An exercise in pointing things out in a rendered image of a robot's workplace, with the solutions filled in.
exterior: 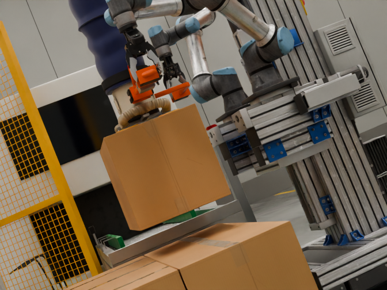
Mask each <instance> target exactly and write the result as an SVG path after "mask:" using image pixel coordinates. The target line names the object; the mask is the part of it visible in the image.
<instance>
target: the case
mask: <svg viewBox="0 0 387 290"><path fill-rule="evenodd" d="M100 155H101V157H102V160H103V162H104V165H105V168H106V170H107V173H108V175H109V178H110V180H111V183H112V185H113V188H114V190H115V193H116V195H117V198H118V201H119V203H120V206H121V208H122V211H123V213H124V216H125V218H126V221H127V223H128V226H129V228H130V229H131V230H137V231H142V230H145V229H147V228H149V227H152V226H155V225H157V224H160V223H162V222H164V221H167V220H169V219H172V218H174V217H176V216H179V215H182V214H184V213H186V212H189V211H191V210H193V209H196V208H199V207H201V206H203V205H206V204H208V203H211V202H213V201H216V200H218V199H221V198H223V197H226V196H228V195H230V194H231V191H230V189H229V186H228V184H227V182H226V179H225V176H224V174H223V171H222V169H221V167H220V164H219V162H218V159H217V156H216V154H215V152H214V149H213V147H212V144H211V142H210V139H209V137H208V134H207V132H206V129H205V127H204V124H203V122H202V119H201V117H200V114H199V112H198V109H197V107H196V104H192V105H188V106H186V107H184V108H181V109H178V110H176V111H173V112H170V113H167V114H165V115H163V116H160V117H157V118H154V119H152V120H149V121H147V122H144V123H142V124H138V125H136V126H133V127H131V128H128V129H125V130H123V131H120V132H117V133H115V134H113V135H109V136H107V137H104V139H103V143H102V146H101V150H100Z"/></svg>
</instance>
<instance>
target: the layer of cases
mask: <svg viewBox="0 0 387 290"><path fill-rule="evenodd" d="M63 290H318V287H317V284H316V282H315V280H314V277H313V275H312V273H311V270H310V268H309V265H308V263H307V261H306V258H305V256H304V254H303V251H302V249H301V246H300V244H299V241H298V239H297V236H296V234H295V232H294V229H293V227H292V225H291V222H290V221H279V222H246V223H218V224H215V225H213V226H211V227H208V228H206V229H204V230H201V231H199V232H196V233H194V234H192V235H189V236H187V237H185V238H183V239H180V240H178V241H175V242H173V243H171V244H168V245H166V246H164V247H161V248H159V249H157V250H154V251H152V252H150V253H147V254H145V255H144V256H140V257H138V258H136V259H133V260H131V261H128V262H126V263H124V264H121V265H119V266H117V267H115V268H112V269H110V270H108V271H105V272H103V273H100V274H98V275H96V276H93V277H91V278H89V279H87V280H84V281H81V282H80V283H77V284H74V285H72V286H70V287H68V288H65V289H63Z"/></svg>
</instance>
